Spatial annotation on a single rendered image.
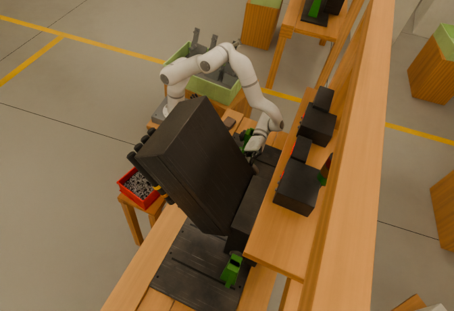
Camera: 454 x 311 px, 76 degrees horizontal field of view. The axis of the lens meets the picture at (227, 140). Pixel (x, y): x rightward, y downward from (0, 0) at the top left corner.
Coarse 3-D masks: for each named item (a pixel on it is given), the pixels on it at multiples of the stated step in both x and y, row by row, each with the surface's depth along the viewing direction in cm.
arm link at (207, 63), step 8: (216, 48) 151; (192, 56) 166; (200, 56) 150; (208, 56) 147; (216, 56) 148; (224, 56) 152; (168, 64) 179; (176, 64) 171; (184, 64) 167; (192, 64) 163; (200, 64) 149; (208, 64) 147; (216, 64) 148; (160, 72) 177; (168, 72) 173; (176, 72) 171; (184, 72) 170; (192, 72) 168; (208, 72) 151; (168, 80) 175; (176, 80) 175
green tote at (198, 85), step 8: (184, 48) 259; (208, 48) 258; (176, 56) 251; (184, 56) 265; (224, 64) 262; (192, 80) 236; (200, 80) 232; (192, 88) 242; (200, 88) 238; (208, 88) 234; (216, 88) 230; (224, 88) 226; (232, 88) 227; (240, 88) 250; (208, 96) 240; (216, 96) 236; (224, 96) 232; (232, 96) 238; (224, 104) 239
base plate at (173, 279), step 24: (240, 144) 200; (264, 168) 189; (192, 240) 154; (216, 240) 156; (168, 264) 145; (192, 264) 147; (216, 264) 148; (168, 288) 139; (192, 288) 140; (216, 288) 141; (240, 288) 142
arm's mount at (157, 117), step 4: (164, 100) 217; (160, 104) 214; (164, 104) 214; (160, 108) 211; (156, 112) 208; (160, 112) 209; (152, 116) 205; (156, 116) 206; (160, 116) 206; (164, 116) 207; (152, 120) 209; (156, 120) 207; (160, 120) 206
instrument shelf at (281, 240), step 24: (312, 96) 141; (288, 144) 120; (312, 144) 121; (264, 216) 98; (288, 216) 99; (312, 216) 100; (264, 240) 93; (288, 240) 94; (312, 240) 95; (264, 264) 90; (288, 264) 89
